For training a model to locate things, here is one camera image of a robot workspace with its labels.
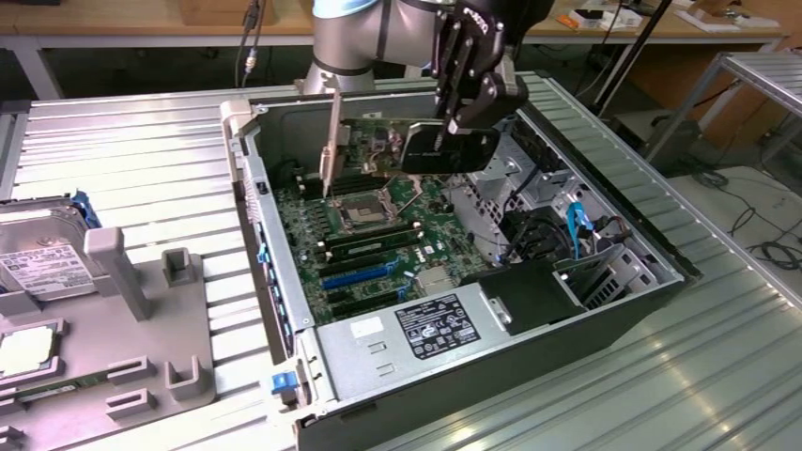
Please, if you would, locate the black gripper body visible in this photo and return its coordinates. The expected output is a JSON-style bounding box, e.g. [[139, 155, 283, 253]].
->
[[442, 0, 534, 71]]

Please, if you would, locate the Nvidia graphics card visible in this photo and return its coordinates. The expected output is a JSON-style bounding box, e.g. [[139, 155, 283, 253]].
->
[[319, 88, 505, 199]]

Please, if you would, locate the silver perforated drive cage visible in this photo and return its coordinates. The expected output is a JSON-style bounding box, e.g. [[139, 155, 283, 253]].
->
[[469, 135, 569, 226]]

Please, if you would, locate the white and orange box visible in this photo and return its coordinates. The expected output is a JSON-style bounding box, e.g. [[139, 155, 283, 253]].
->
[[560, 7, 645, 30]]

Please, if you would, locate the black tripod pole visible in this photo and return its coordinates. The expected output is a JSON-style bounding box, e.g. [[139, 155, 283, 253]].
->
[[592, 0, 677, 107]]

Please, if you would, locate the green motherboard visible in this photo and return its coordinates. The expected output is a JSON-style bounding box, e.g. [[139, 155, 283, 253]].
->
[[275, 171, 501, 326]]

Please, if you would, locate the CPU socket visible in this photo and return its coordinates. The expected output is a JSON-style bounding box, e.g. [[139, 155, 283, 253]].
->
[[334, 180, 403, 234]]

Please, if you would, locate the white flat box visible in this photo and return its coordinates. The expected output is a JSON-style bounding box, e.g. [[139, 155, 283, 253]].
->
[[674, 5, 745, 33]]

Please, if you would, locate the silver chipset heatsink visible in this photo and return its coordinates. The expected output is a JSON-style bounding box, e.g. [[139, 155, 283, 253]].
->
[[417, 269, 458, 291]]

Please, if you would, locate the silver disk bay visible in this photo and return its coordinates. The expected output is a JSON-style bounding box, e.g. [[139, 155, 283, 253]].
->
[[550, 241, 666, 314]]

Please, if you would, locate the black plastic shroud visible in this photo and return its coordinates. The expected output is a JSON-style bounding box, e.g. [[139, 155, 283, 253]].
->
[[478, 259, 590, 337]]

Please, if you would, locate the black expansion slot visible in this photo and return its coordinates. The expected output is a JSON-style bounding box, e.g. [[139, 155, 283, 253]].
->
[[318, 256, 403, 279]]

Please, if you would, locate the wooden desk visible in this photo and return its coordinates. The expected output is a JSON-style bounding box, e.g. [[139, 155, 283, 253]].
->
[[0, 0, 792, 51]]

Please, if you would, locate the black PC case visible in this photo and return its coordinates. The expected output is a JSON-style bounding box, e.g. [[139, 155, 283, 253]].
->
[[218, 82, 702, 451]]

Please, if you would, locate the silver power supply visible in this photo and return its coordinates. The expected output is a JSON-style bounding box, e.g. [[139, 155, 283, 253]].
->
[[315, 281, 525, 403]]

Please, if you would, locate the grey parts rack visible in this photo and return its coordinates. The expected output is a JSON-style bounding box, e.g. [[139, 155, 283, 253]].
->
[[0, 226, 219, 451]]

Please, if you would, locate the hard disk with blue carrier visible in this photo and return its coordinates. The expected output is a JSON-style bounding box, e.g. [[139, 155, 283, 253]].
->
[[0, 190, 103, 303]]

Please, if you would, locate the silver CPU chip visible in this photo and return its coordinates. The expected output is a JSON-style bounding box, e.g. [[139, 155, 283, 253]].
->
[[0, 325, 59, 377]]

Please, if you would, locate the green RAM stick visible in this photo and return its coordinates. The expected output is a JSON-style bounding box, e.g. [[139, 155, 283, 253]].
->
[[12, 373, 114, 403]]

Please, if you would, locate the blue data wire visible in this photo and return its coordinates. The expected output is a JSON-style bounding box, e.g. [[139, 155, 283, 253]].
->
[[566, 200, 596, 260]]

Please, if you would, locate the hanging cable with connector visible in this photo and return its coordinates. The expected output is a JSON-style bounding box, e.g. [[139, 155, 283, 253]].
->
[[237, 0, 263, 88]]

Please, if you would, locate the aluminium frame table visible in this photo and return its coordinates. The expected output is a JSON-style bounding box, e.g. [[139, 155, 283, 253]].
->
[[645, 50, 802, 163]]

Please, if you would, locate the black cable tangle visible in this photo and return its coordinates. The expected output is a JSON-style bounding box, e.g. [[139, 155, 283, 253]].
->
[[730, 187, 802, 272]]

